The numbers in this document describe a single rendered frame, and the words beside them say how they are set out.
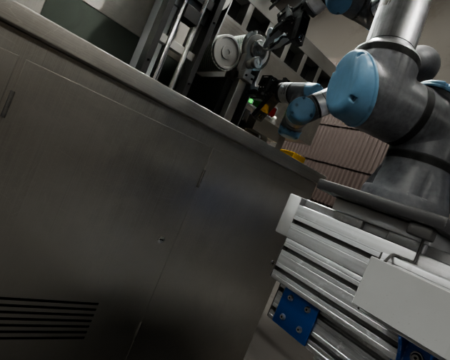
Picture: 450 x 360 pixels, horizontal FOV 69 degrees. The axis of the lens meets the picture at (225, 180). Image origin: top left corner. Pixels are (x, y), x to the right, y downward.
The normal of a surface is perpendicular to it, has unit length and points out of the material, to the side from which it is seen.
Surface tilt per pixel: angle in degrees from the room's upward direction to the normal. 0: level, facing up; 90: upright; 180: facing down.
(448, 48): 90
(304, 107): 90
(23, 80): 90
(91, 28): 90
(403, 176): 73
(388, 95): 98
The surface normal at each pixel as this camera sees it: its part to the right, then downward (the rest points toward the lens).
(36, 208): 0.58, 0.25
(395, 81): 0.22, -0.04
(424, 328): -0.71, -0.29
